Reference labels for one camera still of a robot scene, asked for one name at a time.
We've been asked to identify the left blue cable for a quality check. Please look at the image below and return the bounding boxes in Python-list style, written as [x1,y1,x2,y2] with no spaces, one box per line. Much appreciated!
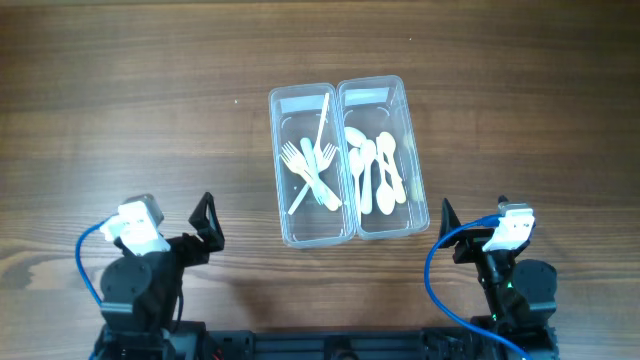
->
[74,219,109,307]

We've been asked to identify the white fork angled top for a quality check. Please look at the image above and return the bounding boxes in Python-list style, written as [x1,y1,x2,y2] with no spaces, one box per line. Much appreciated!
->
[280,142,342,211]

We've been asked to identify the blue cable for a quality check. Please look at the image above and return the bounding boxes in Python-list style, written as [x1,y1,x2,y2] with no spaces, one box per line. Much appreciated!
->
[423,214,531,360]
[74,219,109,307]

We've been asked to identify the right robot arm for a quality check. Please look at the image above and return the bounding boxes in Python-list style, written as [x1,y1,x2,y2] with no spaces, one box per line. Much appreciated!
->
[439,196,557,335]

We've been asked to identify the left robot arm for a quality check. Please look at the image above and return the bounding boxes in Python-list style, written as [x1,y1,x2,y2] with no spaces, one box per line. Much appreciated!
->
[100,192,225,333]

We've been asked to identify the yellow plastic fork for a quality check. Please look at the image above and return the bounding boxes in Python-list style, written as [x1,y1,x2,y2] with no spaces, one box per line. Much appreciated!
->
[280,151,341,211]

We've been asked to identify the white spoon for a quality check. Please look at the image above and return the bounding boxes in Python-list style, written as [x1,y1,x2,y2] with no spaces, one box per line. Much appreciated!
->
[360,140,376,215]
[376,150,395,215]
[349,147,364,224]

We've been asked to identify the yellow plastic spoon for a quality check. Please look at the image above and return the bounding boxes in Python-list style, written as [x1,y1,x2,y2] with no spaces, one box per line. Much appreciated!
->
[376,131,407,204]

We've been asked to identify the white spoon horizontal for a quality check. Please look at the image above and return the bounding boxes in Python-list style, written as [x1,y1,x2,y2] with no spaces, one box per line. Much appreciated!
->
[344,127,367,148]

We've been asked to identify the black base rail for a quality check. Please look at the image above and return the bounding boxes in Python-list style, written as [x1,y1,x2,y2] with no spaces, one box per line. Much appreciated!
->
[89,322,559,360]

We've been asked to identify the white spoon bottom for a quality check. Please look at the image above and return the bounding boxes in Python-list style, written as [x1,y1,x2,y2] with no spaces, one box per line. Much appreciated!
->
[376,150,395,215]

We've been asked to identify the right blue cable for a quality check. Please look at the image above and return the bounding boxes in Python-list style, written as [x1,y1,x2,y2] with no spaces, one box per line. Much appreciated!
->
[423,214,531,360]

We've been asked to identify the white fork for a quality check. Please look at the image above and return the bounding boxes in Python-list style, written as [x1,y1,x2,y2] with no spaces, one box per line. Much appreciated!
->
[288,143,337,215]
[313,93,330,162]

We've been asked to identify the white spoon top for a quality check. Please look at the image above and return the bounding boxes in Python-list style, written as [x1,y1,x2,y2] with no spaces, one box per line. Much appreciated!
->
[349,147,364,224]

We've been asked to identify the clear plastic container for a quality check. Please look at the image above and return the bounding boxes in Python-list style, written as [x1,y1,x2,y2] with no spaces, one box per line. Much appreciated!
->
[269,83,355,249]
[338,75,430,240]

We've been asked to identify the light blue plastic fork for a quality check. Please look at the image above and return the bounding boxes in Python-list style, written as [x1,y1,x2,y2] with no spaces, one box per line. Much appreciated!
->
[300,137,325,205]

